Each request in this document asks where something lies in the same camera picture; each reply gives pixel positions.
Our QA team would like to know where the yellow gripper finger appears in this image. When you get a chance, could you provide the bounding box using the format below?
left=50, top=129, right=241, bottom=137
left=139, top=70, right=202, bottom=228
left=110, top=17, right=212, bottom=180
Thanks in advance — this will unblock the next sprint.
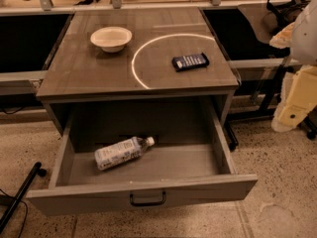
left=271, top=65, right=317, bottom=132

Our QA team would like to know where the blue label plastic bottle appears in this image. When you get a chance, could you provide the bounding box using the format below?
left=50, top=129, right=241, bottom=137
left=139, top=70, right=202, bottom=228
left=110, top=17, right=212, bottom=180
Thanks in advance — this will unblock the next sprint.
left=94, top=137, right=155, bottom=171

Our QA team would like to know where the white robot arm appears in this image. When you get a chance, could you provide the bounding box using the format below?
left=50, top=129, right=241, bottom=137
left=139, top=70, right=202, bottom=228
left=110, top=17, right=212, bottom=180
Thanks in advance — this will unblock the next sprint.
left=269, top=0, right=317, bottom=132

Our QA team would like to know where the open grey drawer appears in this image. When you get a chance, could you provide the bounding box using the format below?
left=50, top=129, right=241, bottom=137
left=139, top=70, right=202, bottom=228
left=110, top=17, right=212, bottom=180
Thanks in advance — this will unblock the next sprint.
left=27, top=97, right=258, bottom=215

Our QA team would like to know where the black table leg with caster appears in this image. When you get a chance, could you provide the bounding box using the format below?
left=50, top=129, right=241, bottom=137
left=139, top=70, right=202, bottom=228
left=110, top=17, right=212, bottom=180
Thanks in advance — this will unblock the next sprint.
left=225, top=121, right=239, bottom=151

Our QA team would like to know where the black headset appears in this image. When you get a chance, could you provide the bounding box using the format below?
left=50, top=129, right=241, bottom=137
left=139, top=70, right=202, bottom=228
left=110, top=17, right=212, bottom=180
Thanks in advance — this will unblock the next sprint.
left=266, top=0, right=309, bottom=34

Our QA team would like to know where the dark blue snack packet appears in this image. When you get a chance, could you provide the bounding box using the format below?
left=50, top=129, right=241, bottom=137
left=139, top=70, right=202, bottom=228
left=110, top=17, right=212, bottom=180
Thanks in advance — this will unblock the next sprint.
left=171, top=53, right=209, bottom=71

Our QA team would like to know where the white bowl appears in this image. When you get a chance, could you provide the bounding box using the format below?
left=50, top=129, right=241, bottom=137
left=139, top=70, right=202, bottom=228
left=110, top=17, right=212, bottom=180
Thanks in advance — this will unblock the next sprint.
left=90, top=27, right=132, bottom=53

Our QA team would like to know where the black pole on floor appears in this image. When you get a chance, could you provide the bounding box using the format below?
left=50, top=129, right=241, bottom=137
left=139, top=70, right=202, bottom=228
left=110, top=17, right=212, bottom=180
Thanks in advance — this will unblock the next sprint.
left=0, top=162, right=47, bottom=233

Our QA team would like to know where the black drawer handle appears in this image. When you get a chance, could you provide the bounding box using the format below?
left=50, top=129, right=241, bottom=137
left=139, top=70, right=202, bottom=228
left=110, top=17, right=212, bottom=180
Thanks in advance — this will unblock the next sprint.
left=130, top=191, right=166, bottom=207

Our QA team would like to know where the black cable on floor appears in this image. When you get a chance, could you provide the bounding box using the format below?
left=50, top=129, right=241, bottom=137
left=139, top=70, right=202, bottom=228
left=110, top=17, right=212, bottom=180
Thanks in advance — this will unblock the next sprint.
left=0, top=188, right=29, bottom=238

